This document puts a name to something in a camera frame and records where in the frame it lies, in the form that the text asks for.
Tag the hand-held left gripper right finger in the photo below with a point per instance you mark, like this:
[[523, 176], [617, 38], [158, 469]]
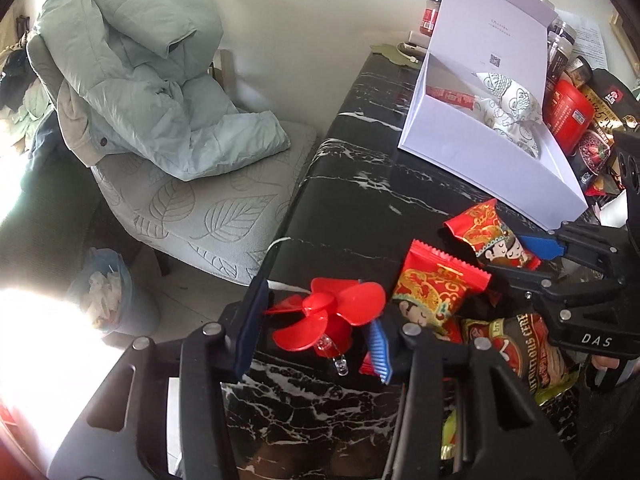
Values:
[[381, 355]]

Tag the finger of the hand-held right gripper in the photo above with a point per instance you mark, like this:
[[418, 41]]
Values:
[[575, 300], [542, 246]]

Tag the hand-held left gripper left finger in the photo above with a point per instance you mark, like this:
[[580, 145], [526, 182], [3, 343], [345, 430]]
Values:
[[252, 330]]

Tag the red cartoon snack packet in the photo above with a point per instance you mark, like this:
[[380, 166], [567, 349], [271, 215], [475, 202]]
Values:
[[435, 285], [490, 235]]

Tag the brown clear snack bag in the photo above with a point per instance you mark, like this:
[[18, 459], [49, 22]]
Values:
[[530, 355]]

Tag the red toy fan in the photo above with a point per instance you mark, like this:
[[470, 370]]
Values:
[[320, 305]]

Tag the white printed bread packet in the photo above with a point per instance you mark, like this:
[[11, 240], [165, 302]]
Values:
[[505, 87], [520, 135]]

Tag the lavender gift box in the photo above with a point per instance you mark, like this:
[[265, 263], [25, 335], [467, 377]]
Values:
[[475, 155]]

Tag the red sauce sachet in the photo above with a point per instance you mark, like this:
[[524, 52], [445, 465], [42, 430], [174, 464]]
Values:
[[450, 96]]

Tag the person's right hand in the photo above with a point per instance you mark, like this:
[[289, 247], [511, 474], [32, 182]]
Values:
[[607, 362]]

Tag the black cereal bag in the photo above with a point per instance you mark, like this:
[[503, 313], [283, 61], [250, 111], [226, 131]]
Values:
[[607, 110]]

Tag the red canister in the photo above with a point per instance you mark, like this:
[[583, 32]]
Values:
[[567, 112]]

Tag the small black can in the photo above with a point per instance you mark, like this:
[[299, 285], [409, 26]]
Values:
[[580, 70]]

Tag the leaf pattern cushioned chair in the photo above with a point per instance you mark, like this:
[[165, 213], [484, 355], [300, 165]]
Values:
[[200, 215]]

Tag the white paper sheet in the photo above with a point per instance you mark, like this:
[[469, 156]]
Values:
[[592, 40]]

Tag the clear jar dark contents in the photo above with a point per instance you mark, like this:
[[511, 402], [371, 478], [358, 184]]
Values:
[[561, 45]]

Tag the blue bin with trash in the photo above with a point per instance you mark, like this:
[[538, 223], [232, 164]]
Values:
[[110, 290]]

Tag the white charger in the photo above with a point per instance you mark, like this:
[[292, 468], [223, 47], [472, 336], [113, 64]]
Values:
[[417, 42]]

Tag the dark green sofa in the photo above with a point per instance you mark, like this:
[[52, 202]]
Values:
[[45, 210]]

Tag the green leaf coaster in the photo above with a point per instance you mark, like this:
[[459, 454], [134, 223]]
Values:
[[387, 52]]

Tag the red label spice bottle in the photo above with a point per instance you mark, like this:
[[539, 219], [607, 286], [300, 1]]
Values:
[[430, 15]]

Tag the pale green puffer jacket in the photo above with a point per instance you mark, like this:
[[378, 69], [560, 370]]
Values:
[[140, 85]]

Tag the pile of clothes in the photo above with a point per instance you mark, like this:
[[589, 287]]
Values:
[[20, 90]]

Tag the light wood frame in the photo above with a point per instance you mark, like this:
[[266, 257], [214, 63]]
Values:
[[616, 27]]

